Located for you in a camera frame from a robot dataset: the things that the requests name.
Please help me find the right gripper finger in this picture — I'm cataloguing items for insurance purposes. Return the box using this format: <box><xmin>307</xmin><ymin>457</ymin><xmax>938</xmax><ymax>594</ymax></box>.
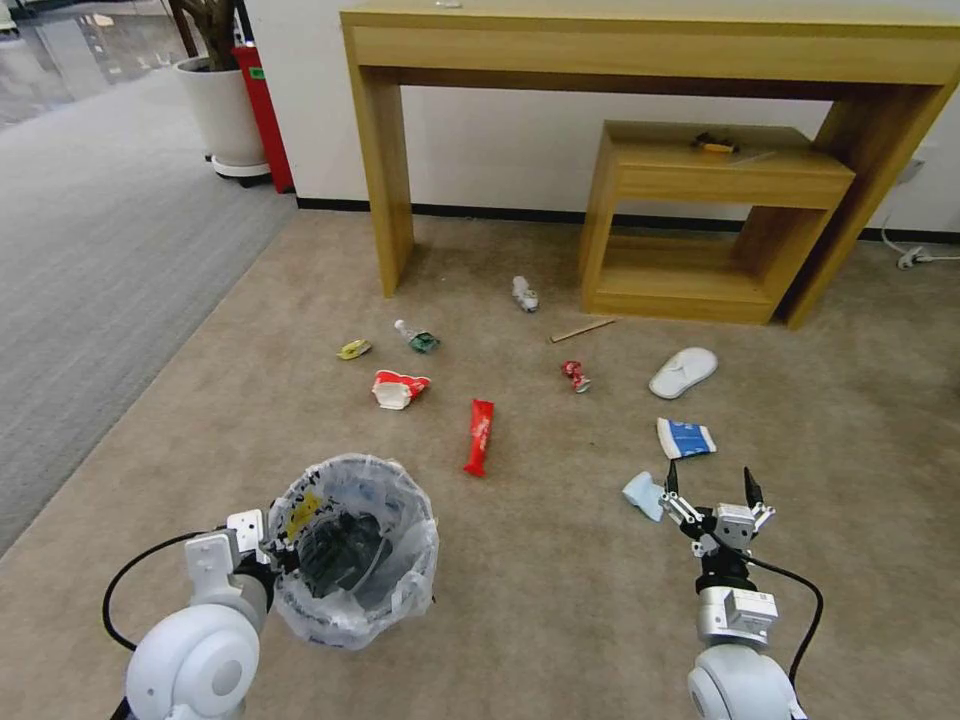
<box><xmin>742</xmin><ymin>466</ymin><xmax>778</xmax><ymax>537</ymax></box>
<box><xmin>658</xmin><ymin>459</ymin><xmax>711</xmax><ymax>535</ymax></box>

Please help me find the trash bin with clear liner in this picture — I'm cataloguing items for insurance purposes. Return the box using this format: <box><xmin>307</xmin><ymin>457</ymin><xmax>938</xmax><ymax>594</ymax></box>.
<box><xmin>266</xmin><ymin>452</ymin><xmax>441</xmax><ymax>652</ymax></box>

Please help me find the light blue crumpled paper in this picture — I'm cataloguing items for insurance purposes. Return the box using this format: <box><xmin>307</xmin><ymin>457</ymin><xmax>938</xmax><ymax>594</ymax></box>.
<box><xmin>621</xmin><ymin>470</ymin><xmax>669</xmax><ymax>523</ymax></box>

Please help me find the blue white paper cup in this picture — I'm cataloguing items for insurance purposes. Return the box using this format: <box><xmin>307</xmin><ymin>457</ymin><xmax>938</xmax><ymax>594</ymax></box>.
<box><xmin>656</xmin><ymin>416</ymin><xmax>718</xmax><ymax>460</ymax></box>

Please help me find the white slipper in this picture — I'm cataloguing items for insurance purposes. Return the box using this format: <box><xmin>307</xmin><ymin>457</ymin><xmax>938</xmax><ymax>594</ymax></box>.
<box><xmin>648</xmin><ymin>346</ymin><xmax>720</xmax><ymax>400</ymax></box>

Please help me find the crushed red white paper cup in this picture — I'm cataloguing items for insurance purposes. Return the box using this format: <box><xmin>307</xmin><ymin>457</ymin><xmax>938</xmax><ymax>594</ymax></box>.
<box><xmin>371</xmin><ymin>368</ymin><xmax>435</xmax><ymax>412</ymax></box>

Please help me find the thin wooden stick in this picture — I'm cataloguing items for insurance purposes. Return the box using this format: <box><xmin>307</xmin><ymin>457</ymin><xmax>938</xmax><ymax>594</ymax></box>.
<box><xmin>548</xmin><ymin>318</ymin><xmax>616</xmax><ymax>345</ymax></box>

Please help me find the red snack wrapper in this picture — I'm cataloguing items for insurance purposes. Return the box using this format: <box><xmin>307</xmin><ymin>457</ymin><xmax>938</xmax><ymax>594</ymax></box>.
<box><xmin>462</xmin><ymin>398</ymin><xmax>497</xmax><ymax>479</ymax></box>

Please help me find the plastic bottle with green label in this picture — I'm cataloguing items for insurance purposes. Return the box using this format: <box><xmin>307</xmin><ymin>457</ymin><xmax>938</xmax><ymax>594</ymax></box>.
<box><xmin>393</xmin><ymin>319</ymin><xmax>442</xmax><ymax>355</ymax></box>

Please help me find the small wooden shelf table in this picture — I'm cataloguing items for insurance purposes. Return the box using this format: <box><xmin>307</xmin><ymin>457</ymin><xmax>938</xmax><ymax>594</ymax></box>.
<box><xmin>577</xmin><ymin>118</ymin><xmax>858</xmax><ymax>326</ymax></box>

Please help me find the white wheeled pot base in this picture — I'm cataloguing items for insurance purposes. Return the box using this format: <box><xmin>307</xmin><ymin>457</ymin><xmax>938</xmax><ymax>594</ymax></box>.
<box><xmin>205</xmin><ymin>152</ymin><xmax>273</xmax><ymax>189</ymax></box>

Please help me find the red fire extinguisher box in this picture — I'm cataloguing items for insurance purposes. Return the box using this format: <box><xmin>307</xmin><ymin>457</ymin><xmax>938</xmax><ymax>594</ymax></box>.
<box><xmin>230</xmin><ymin>43</ymin><xmax>295</xmax><ymax>195</ymax></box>

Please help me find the white plant pot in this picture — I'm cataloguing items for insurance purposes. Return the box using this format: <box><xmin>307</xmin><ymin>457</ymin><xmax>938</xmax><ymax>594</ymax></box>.
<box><xmin>173</xmin><ymin>56</ymin><xmax>270</xmax><ymax>168</ymax></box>

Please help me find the large wooden desk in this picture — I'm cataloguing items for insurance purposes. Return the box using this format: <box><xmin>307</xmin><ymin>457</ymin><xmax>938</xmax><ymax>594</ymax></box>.
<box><xmin>338</xmin><ymin>0</ymin><xmax>960</xmax><ymax>331</ymax></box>

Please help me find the brown plant trunk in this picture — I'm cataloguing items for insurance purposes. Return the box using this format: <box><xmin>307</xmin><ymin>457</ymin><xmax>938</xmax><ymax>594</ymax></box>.
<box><xmin>166</xmin><ymin>0</ymin><xmax>249</xmax><ymax>73</ymax></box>

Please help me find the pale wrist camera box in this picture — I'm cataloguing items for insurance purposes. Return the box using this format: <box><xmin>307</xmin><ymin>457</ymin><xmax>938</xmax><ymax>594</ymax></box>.
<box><xmin>227</xmin><ymin>509</ymin><xmax>266</xmax><ymax>554</ymax></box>
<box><xmin>712</xmin><ymin>503</ymin><xmax>759</xmax><ymax>555</ymax></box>

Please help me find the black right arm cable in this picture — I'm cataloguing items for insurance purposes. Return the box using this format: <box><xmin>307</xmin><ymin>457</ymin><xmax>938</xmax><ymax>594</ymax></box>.
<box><xmin>745</xmin><ymin>554</ymin><xmax>826</xmax><ymax>712</ymax></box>

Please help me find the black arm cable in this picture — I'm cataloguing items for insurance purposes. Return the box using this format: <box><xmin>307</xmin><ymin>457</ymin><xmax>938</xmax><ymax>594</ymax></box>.
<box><xmin>101</xmin><ymin>529</ymin><xmax>228</xmax><ymax>654</ymax></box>
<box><xmin>745</xmin><ymin>554</ymin><xmax>826</xmax><ymax>712</ymax></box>

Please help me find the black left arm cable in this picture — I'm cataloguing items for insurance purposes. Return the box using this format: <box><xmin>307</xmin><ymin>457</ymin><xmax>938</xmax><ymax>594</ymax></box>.
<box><xmin>101</xmin><ymin>529</ymin><xmax>228</xmax><ymax>654</ymax></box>

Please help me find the white power cable with plug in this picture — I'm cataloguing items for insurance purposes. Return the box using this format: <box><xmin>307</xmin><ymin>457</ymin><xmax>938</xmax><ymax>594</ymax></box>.
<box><xmin>880</xmin><ymin>214</ymin><xmax>960</xmax><ymax>271</ymax></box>

